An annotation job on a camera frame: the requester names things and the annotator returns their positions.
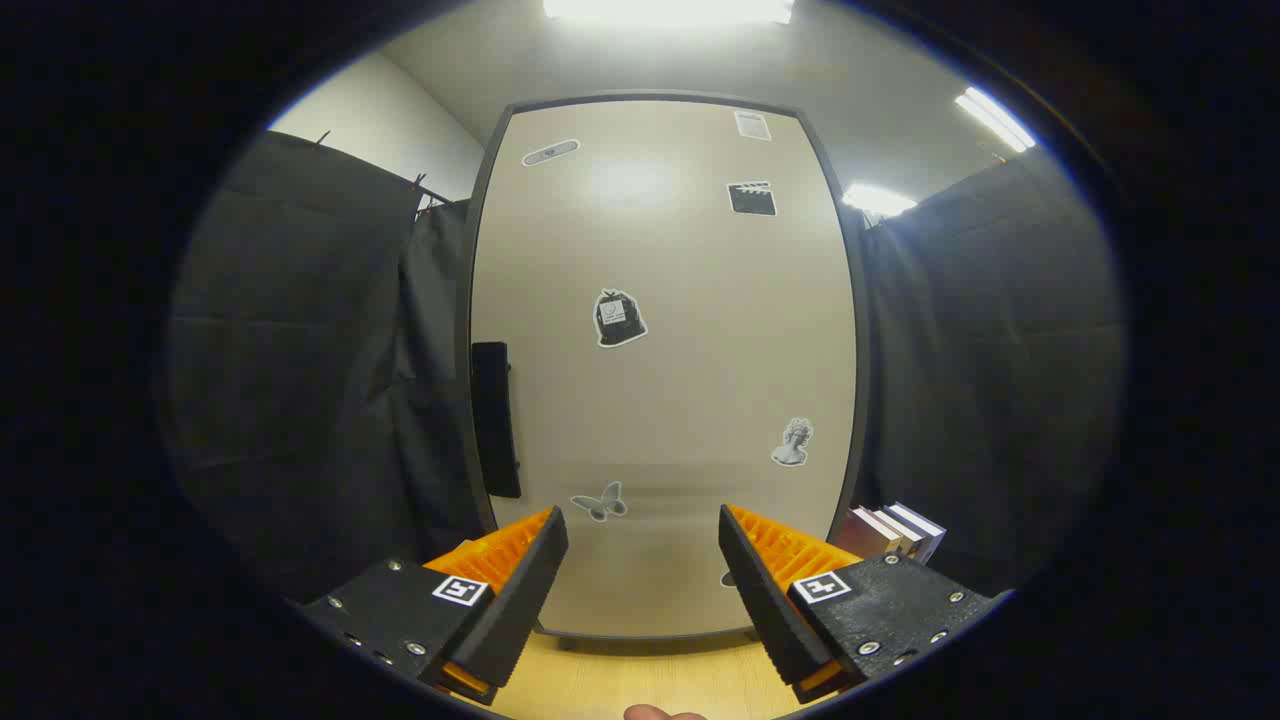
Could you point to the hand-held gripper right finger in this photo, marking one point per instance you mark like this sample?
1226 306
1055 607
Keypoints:
765 610

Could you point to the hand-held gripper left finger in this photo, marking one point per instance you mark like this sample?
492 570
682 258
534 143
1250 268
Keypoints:
520 610

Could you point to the mauve cover book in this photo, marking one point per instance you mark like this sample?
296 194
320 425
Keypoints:
862 535

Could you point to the tan cover book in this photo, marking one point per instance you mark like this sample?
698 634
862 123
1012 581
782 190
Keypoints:
895 528

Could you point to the small ceiling light panel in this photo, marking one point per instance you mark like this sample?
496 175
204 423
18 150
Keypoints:
877 200

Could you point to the long ceiling light strip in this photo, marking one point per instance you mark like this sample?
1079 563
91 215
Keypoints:
993 118

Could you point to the wide ceiling light panel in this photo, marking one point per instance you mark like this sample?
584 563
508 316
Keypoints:
668 9

